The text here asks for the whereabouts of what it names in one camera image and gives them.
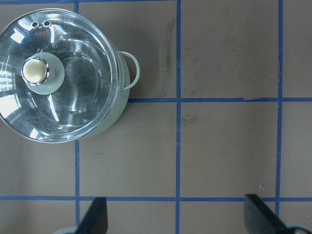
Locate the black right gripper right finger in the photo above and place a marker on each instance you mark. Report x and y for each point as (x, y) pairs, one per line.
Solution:
(259, 219)

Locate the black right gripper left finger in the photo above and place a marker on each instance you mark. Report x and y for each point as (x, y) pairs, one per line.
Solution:
(95, 220)

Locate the glass pot lid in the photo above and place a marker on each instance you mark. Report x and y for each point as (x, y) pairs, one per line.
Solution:
(58, 76)

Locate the pale green cooking pot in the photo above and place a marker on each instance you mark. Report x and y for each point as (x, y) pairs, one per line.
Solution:
(122, 80)

